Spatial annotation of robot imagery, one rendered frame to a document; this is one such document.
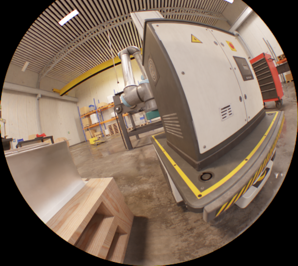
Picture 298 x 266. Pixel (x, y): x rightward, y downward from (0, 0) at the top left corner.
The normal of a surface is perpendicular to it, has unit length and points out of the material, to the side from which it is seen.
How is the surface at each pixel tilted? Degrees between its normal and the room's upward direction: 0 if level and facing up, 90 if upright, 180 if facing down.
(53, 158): 90
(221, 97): 90
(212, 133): 90
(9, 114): 90
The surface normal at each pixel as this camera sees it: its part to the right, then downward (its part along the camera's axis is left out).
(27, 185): 0.95, -0.29
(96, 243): -0.29, -0.96
